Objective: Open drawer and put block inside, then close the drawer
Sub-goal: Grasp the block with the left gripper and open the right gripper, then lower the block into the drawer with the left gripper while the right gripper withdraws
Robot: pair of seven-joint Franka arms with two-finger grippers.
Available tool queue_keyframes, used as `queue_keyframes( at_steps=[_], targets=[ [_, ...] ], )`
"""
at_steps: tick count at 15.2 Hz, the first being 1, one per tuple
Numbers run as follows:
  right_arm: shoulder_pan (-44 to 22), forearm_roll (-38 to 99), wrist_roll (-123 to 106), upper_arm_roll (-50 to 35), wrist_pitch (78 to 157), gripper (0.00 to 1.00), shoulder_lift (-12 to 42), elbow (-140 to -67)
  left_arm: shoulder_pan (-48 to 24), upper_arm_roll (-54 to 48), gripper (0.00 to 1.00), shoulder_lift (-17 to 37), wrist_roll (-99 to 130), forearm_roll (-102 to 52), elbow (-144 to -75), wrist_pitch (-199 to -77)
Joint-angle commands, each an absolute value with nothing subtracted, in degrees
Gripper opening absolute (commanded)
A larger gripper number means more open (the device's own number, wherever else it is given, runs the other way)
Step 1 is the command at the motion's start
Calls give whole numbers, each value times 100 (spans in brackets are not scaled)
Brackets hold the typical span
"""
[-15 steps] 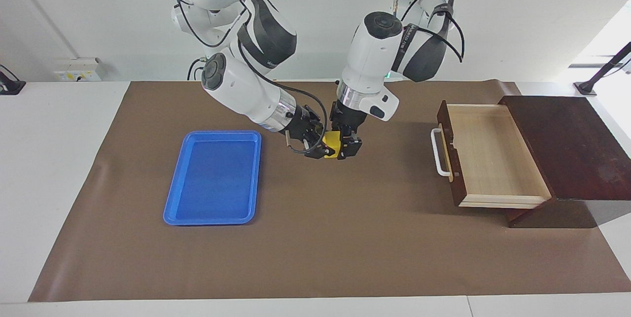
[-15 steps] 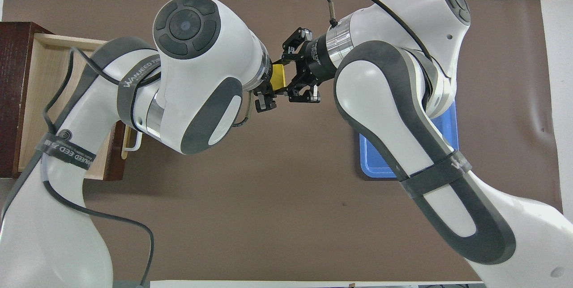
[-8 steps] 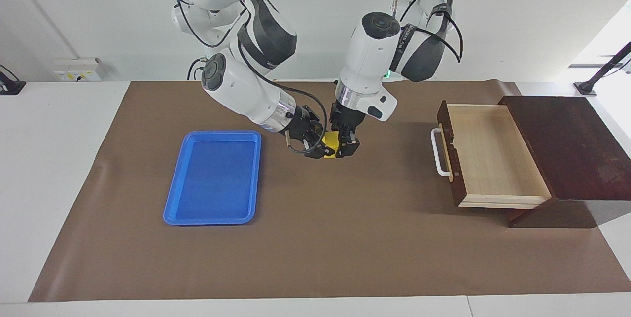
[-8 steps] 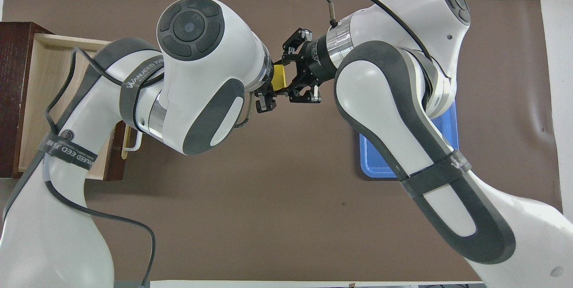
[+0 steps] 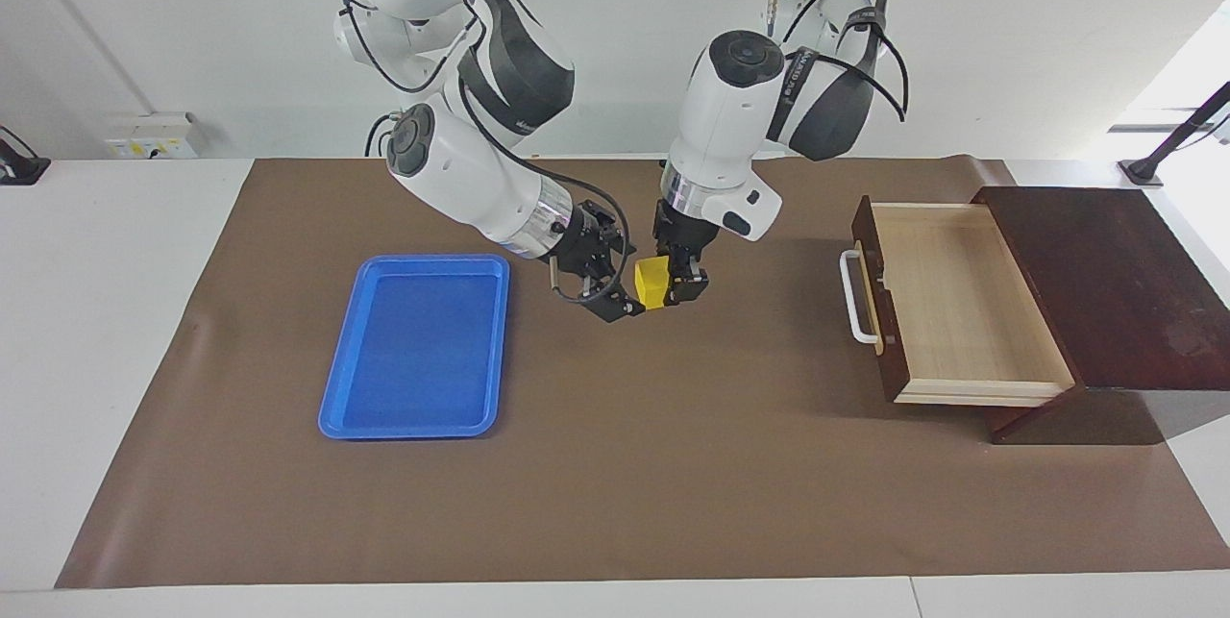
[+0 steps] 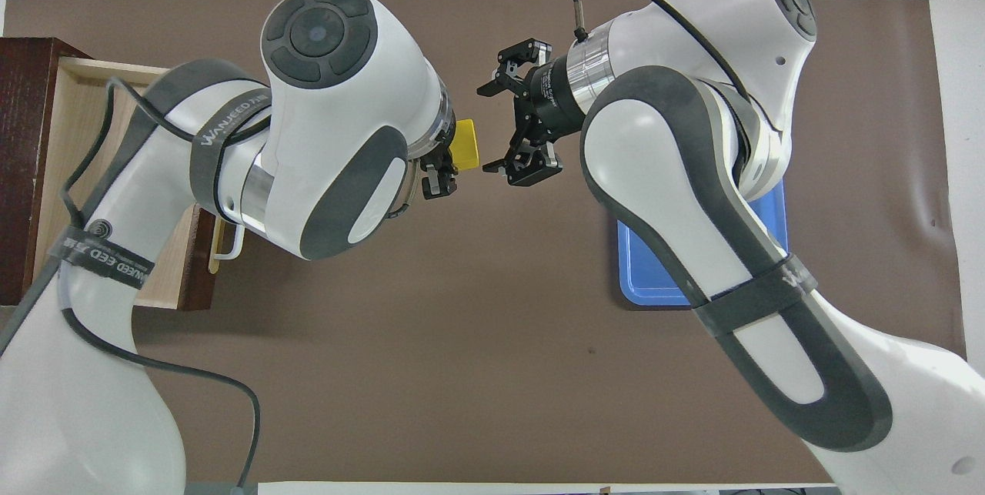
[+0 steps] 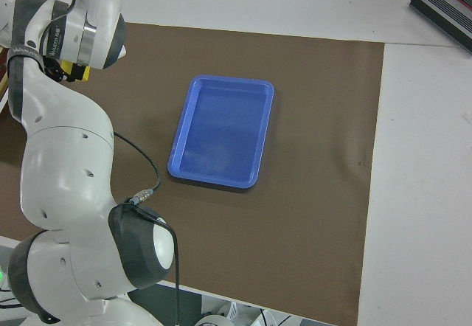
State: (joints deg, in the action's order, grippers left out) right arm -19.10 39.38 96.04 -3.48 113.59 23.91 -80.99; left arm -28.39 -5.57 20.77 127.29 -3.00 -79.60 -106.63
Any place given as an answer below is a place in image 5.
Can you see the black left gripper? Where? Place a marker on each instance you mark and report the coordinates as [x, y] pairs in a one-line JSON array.
[[684, 232]]

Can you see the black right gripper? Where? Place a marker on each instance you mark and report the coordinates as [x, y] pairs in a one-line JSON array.
[[591, 243]]

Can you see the yellow block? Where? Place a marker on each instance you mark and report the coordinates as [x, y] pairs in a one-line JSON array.
[[651, 284]]

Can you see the dark wooden drawer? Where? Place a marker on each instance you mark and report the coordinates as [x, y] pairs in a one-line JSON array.
[[961, 301]]

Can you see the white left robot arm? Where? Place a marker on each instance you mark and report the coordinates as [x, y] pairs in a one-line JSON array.
[[721, 137]]

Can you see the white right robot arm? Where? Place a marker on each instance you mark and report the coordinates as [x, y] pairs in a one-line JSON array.
[[461, 176]]

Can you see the dark wooden drawer cabinet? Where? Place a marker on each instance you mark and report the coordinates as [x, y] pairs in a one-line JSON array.
[[1115, 291]]

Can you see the brown paper table mat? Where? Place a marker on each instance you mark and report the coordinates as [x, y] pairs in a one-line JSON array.
[[673, 455]]

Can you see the blue plastic tray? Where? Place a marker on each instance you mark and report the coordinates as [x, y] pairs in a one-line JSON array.
[[413, 349]]

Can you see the white wall power outlet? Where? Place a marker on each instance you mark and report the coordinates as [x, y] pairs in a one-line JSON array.
[[149, 137]]

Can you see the small black clamp mount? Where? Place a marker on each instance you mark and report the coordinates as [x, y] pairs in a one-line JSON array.
[[19, 171]]

